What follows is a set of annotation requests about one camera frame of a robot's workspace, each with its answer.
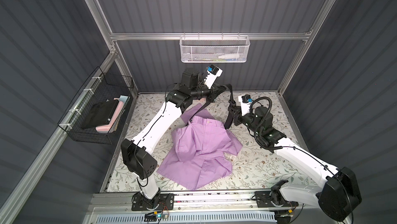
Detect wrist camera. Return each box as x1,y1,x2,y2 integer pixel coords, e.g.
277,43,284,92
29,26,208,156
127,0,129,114
204,65,223,89
238,94,253,116

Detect small green circuit board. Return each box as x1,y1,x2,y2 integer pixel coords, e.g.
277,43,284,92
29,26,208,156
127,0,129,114
144,212,169,223

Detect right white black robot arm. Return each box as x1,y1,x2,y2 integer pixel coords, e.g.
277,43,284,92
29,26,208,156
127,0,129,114
225,95,362,222

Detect black leather belt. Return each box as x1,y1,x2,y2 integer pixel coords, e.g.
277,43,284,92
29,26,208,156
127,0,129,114
189,84,236,129

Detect black wire wall basket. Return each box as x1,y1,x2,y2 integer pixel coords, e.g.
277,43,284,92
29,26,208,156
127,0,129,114
58,67,134,144

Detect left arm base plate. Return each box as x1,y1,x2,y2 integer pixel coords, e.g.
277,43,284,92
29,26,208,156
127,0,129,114
131,193,175,211

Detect purple trousers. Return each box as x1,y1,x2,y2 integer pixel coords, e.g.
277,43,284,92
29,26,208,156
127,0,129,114
157,104,243,190

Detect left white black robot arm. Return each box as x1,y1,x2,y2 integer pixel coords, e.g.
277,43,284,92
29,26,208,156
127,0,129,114
121,65,226,201

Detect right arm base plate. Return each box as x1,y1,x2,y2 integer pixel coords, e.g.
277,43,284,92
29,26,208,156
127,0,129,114
251,190,299,209

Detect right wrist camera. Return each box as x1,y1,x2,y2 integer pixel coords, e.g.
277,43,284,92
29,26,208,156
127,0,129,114
238,94,253,116

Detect pink handled tool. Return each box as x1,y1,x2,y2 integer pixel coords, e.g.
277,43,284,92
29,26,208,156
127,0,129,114
96,96,128,134

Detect white wire mesh basket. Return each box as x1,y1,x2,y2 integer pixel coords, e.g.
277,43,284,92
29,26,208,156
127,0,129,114
179,35,251,63

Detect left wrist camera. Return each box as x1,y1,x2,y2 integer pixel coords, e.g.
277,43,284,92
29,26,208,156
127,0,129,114
204,65,223,89

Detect white tube in basket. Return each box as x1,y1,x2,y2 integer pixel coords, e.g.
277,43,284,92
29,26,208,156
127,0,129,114
218,53,240,60

